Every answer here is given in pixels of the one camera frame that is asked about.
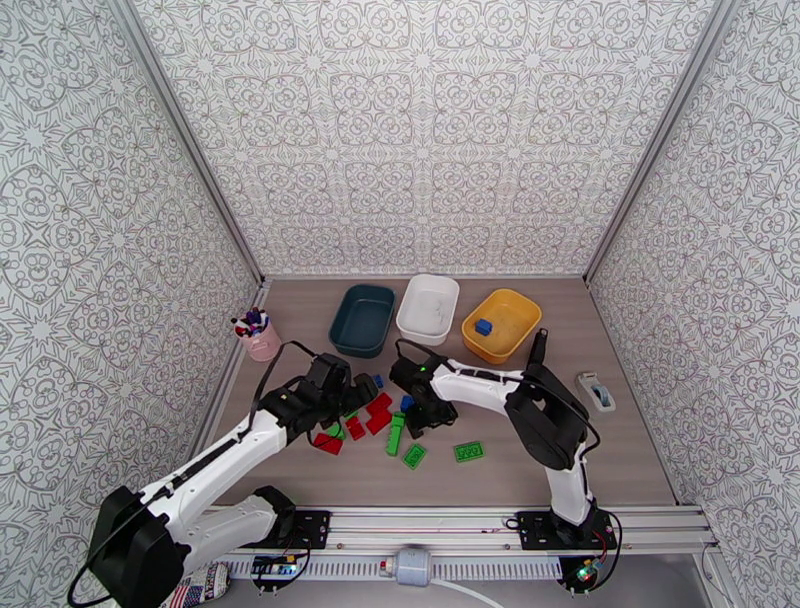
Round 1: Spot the long green lego brick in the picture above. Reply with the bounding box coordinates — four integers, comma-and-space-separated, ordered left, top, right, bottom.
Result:
385, 412, 408, 458

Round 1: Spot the white plastic bin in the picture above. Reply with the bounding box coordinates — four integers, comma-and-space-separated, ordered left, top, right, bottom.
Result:
395, 273, 461, 347

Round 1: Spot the pink pen cup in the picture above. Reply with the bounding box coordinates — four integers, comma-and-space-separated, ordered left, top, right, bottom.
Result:
242, 321, 284, 364

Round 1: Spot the teal plastic bin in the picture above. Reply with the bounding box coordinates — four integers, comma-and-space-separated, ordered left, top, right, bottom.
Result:
328, 284, 398, 360

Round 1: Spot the yellow plastic bin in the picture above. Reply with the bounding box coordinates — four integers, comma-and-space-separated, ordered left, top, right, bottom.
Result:
461, 287, 543, 366

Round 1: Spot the white cylindrical connector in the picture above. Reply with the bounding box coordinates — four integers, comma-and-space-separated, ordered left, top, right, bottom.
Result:
390, 545, 434, 589

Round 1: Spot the grey tape dispenser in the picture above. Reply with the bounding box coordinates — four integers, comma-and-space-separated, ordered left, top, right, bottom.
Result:
576, 371, 617, 414

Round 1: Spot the small circuit board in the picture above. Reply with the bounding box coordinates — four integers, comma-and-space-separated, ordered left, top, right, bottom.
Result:
249, 554, 300, 583

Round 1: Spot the flag print pouch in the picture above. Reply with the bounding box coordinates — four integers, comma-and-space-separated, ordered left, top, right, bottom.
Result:
163, 562, 233, 608

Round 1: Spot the circuit board with green light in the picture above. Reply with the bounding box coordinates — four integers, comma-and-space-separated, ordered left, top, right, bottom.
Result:
571, 557, 604, 589

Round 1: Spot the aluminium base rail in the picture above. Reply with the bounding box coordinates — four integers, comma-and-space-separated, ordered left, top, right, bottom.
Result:
206, 504, 717, 559

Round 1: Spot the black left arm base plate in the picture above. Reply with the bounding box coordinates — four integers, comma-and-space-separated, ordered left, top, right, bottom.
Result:
292, 509, 333, 551

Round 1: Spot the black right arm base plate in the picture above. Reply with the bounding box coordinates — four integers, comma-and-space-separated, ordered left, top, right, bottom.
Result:
517, 510, 618, 553

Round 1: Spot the white slotted cable duct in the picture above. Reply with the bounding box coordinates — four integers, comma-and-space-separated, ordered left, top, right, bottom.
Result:
221, 557, 564, 581

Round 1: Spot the white hose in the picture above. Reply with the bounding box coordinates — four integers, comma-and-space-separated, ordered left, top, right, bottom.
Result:
431, 577, 504, 608

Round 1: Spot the aluminium frame post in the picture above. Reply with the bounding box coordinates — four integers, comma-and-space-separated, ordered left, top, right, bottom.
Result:
584, 0, 736, 286
109, 0, 267, 286

